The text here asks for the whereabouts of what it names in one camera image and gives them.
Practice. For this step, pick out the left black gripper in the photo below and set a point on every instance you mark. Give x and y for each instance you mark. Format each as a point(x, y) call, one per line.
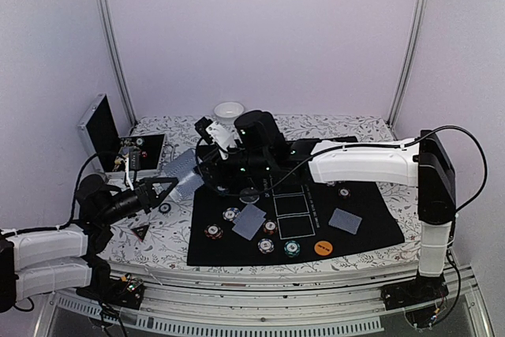
point(153, 199)

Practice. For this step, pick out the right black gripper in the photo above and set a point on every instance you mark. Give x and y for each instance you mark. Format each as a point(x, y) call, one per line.
point(212, 160)

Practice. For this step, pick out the clear dealer button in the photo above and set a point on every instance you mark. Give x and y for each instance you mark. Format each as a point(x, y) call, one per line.
point(249, 196)

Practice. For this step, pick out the green poker chip stack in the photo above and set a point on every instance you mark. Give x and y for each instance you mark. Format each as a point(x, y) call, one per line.
point(164, 208)

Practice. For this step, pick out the white chip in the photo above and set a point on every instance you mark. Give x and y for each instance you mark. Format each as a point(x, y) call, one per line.
point(266, 246)
point(230, 214)

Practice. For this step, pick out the red chip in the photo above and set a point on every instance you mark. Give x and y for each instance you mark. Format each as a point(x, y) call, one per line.
point(213, 232)
point(270, 227)
point(344, 193)

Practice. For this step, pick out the blue card deck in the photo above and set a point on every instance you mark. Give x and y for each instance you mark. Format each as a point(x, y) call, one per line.
point(184, 169)

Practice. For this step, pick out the face-down card big blind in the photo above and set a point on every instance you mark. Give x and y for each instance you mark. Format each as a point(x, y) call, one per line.
point(344, 220)

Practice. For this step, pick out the orange big blind button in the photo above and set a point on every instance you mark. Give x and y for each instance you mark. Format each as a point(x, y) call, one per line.
point(323, 248)

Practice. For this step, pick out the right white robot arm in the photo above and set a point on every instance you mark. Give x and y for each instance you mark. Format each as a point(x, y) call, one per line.
point(401, 202)

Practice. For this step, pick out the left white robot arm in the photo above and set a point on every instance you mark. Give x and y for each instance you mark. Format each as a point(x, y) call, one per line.
point(41, 260)

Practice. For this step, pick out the black triangular marker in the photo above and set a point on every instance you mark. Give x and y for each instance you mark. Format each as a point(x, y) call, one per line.
point(141, 231)

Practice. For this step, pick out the white ceramic bowl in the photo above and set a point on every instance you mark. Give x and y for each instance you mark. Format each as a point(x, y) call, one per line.
point(227, 112)

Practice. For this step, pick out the silver poker chip case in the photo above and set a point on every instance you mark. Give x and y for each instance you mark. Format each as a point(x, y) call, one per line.
point(98, 133)

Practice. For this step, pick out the black poker mat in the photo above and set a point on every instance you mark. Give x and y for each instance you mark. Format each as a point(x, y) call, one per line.
point(302, 221)

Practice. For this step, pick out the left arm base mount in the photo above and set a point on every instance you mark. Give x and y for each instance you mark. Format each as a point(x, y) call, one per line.
point(126, 292)

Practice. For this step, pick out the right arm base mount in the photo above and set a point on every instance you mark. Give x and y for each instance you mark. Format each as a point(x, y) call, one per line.
point(446, 287)

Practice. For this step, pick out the left aluminium frame post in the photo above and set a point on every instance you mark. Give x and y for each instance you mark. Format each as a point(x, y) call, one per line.
point(115, 60)

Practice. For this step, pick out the aluminium frame post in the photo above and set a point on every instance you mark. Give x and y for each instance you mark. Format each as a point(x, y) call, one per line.
point(407, 63)
point(115, 60)

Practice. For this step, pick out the right aluminium frame post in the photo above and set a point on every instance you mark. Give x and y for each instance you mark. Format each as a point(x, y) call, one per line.
point(407, 63)

